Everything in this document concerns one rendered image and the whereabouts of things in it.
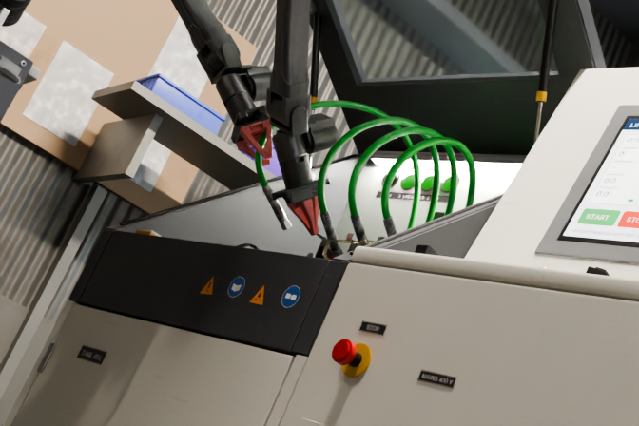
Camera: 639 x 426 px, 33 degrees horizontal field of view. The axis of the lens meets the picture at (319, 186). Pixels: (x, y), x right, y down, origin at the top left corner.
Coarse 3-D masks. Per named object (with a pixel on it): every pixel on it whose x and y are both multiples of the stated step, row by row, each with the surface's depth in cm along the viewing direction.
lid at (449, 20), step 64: (320, 0) 248; (384, 0) 237; (448, 0) 224; (512, 0) 213; (576, 0) 202; (384, 64) 247; (448, 64) 234; (512, 64) 222; (576, 64) 209; (384, 128) 256; (448, 128) 242; (512, 128) 229
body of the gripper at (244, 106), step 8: (240, 96) 218; (248, 96) 219; (232, 104) 218; (240, 104) 218; (248, 104) 218; (232, 112) 218; (240, 112) 214; (248, 112) 214; (256, 112) 216; (264, 112) 216; (232, 120) 219; (240, 120) 215; (248, 120) 217; (232, 136) 221
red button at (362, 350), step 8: (336, 344) 152; (344, 344) 151; (352, 344) 151; (360, 344) 154; (336, 352) 151; (344, 352) 150; (352, 352) 150; (360, 352) 154; (368, 352) 153; (336, 360) 151; (344, 360) 150; (352, 360) 152; (360, 360) 152; (368, 360) 152; (344, 368) 154; (352, 368) 153; (360, 368) 152; (352, 376) 152
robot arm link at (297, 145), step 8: (280, 136) 204; (288, 136) 204; (296, 136) 204; (304, 136) 208; (280, 144) 204; (288, 144) 204; (296, 144) 204; (304, 144) 209; (280, 152) 205; (288, 152) 204; (296, 152) 204; (304, 152) 206; (280, 160) 205
